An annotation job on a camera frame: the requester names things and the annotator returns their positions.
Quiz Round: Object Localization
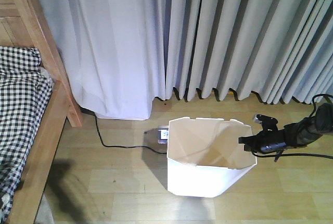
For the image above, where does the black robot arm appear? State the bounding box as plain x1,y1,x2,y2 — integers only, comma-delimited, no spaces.
238,103,332,155

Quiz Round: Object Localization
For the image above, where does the black white checkered bedding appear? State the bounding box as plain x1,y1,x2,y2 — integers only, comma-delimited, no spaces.
1,46,54,222

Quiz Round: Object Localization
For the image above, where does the grey round rug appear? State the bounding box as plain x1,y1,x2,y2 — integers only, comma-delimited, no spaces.
34,194,55,224

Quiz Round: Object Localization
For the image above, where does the black power cord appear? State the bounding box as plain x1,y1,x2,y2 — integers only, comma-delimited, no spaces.
80,106,169,155

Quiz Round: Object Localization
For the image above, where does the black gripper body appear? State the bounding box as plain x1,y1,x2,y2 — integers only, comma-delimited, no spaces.
238,129,287,154

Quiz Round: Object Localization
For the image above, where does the white plastic trash bin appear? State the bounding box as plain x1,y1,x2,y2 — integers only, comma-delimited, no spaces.
167,117,257,197

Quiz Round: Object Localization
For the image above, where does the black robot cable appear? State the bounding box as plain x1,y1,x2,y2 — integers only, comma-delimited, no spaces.
251,93,333,162

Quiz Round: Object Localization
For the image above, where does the light grey curtain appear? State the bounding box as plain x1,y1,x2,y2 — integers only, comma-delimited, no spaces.
40,0,332,120

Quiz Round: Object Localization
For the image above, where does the floor power outlet box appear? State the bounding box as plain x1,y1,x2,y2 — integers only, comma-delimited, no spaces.
157,126,169,144

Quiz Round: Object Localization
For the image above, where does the wooden bed frame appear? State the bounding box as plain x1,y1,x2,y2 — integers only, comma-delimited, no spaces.
1,0,82,223

